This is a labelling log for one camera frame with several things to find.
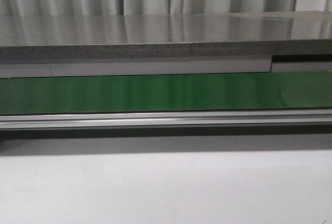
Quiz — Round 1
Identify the aluminium conveyor frame rail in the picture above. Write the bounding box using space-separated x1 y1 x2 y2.
1 109 331 130

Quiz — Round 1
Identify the green conveyor belt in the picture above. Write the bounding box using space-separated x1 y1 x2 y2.
1 72 331 115

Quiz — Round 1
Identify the grey stone countertop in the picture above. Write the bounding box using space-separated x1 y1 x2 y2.
1 11 331 62

